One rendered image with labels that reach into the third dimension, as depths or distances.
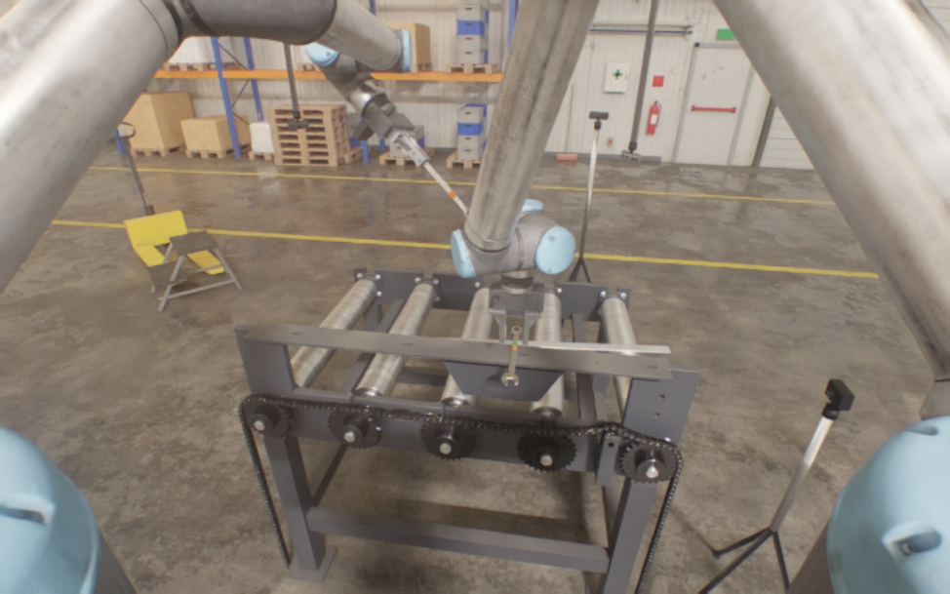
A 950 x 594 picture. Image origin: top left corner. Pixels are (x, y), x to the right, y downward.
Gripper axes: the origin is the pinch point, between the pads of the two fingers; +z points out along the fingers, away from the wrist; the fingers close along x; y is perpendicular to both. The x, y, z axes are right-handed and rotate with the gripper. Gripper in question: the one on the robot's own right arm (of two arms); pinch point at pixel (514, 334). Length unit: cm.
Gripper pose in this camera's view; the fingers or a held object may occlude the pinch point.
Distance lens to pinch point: 116.0
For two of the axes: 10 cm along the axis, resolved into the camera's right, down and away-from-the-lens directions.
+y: -1.4, 4.6, -8.8
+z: -0.1, 8.8, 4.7
